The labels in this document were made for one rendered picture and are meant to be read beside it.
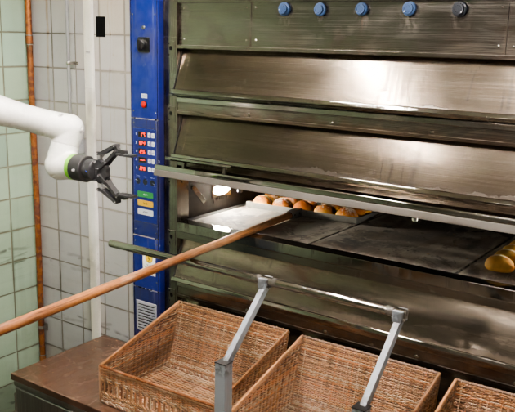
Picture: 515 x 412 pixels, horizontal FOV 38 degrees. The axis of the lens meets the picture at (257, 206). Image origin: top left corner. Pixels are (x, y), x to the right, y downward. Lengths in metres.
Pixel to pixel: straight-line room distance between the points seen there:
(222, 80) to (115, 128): 0.63
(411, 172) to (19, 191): 1.96
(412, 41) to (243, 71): 0.68
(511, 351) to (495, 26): 1.02
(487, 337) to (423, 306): 0.24
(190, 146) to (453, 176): 1.10
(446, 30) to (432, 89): 0.19
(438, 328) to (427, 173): 0.52
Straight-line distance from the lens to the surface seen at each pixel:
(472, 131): 2.48
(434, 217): 2.40
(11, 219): 3.75
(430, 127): 2.53
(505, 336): 2.58
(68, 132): 2.73
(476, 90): 2.47
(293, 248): 2.84
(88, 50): 3.42
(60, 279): 3.80
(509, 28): 2.45
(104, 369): 2.93
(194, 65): 3.05
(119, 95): 3.32
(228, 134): 2.96
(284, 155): 2.80
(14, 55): 3.69
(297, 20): 2.77
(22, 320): 2.11
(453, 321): 2.63
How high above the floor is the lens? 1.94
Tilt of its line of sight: 13 degrees down
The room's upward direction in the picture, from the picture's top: 1 degrees clockwise
